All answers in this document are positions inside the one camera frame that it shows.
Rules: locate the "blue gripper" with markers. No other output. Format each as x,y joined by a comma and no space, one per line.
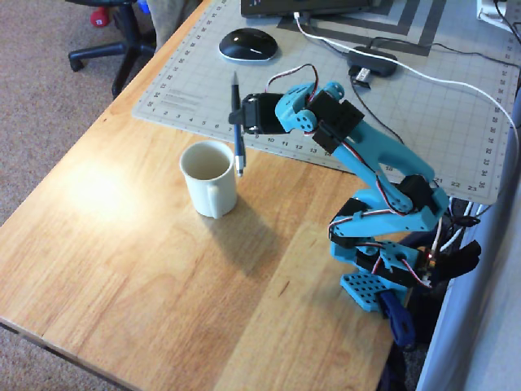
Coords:
256,115

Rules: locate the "dark blue pen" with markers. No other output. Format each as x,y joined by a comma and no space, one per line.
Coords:
240,155

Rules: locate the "white ceramic mug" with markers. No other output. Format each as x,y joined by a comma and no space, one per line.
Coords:
211,195

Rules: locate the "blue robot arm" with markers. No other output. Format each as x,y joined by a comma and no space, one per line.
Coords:
366,146

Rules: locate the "grey gridded cutting mat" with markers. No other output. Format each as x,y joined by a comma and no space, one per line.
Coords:
195,81

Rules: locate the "black computer mouse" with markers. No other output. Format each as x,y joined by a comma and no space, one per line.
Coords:
248,45

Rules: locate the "dark laptop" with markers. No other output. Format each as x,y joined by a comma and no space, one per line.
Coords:
277,8

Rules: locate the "silver USB dongle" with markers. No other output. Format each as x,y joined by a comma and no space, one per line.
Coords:
361,76

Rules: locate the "beige fabric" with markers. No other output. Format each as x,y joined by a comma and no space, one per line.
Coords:
171,16

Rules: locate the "black office chair base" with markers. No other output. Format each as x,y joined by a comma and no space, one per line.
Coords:
130,40

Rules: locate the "black USB hub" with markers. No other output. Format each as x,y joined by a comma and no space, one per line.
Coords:
374,59

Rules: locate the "small blue object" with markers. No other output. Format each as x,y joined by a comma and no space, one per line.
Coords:
142,6

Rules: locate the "red dumbbell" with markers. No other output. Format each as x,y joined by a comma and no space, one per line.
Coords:
98,17

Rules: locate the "grey striped desk pad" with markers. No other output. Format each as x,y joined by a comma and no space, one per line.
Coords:
407,24

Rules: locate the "white box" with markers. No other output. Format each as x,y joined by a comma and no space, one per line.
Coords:
494,14

